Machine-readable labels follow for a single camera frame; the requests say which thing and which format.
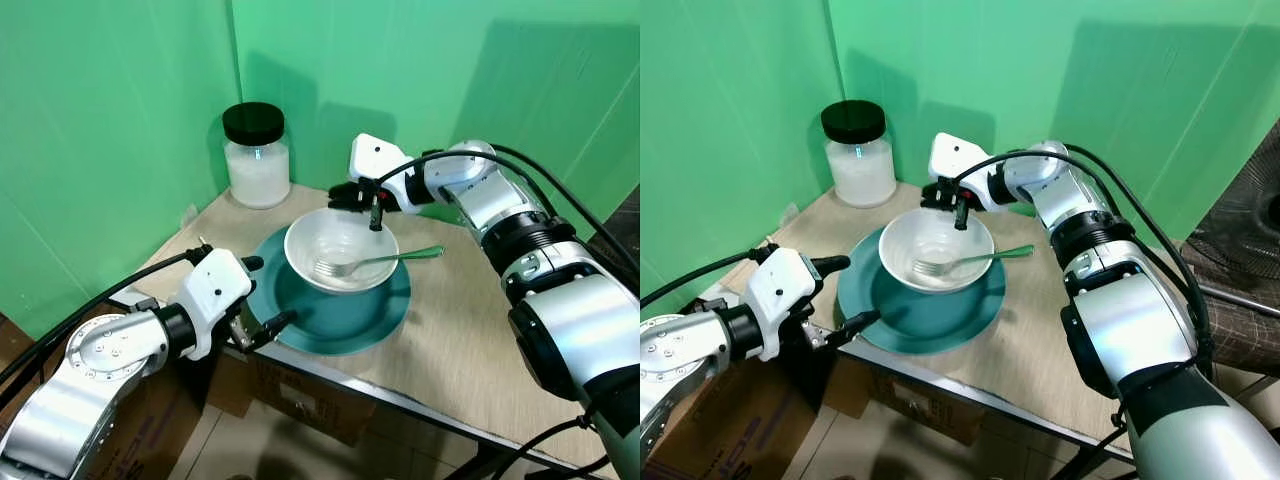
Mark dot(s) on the cardboard box with red print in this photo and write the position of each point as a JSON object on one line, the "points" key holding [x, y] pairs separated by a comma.
{"points": [[760, 425], [150, 425]]}

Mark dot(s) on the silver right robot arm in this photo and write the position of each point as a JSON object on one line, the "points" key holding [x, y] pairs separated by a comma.
{"points": [[580, 330], [1140, 320]]}

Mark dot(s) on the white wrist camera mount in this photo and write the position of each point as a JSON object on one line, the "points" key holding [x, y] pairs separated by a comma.
{"points": [[780, 290], [955, 155], [212, 290], [375, 158]]}

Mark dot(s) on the glass jar with black lid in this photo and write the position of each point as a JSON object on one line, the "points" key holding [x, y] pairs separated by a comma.
{"points": [[858, 165], [256, 165]]}

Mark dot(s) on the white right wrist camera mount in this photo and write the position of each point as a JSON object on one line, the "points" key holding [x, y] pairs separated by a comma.
{"points": [[375, 158], [955, 155]]}

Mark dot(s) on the white ceramic bowl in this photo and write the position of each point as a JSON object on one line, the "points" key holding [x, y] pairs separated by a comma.
{"points": [[335, 245], [930, 245]]}

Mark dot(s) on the teal round plate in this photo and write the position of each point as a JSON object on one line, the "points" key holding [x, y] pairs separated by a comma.
{"points": [[340, 320], [930, 320]]}

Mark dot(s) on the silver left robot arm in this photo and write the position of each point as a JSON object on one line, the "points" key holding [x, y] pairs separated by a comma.
{"points": [[100, 355], [680, 355]]}

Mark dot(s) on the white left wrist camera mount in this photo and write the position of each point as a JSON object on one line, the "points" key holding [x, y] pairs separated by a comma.
{"points": [[780, 290], [212, 290]]}

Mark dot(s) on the plain brown cardboard box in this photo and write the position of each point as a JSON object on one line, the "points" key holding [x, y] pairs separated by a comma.
{"points": [[920, 400], [300, 400]]}

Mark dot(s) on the brown checkered cushion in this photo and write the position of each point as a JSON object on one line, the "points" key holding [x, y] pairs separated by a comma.
{"points": [[1250, 335]]}

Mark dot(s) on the silver metal fork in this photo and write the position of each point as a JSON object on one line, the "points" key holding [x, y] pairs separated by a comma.
{"points": [[400, 257], [995, 257]]}

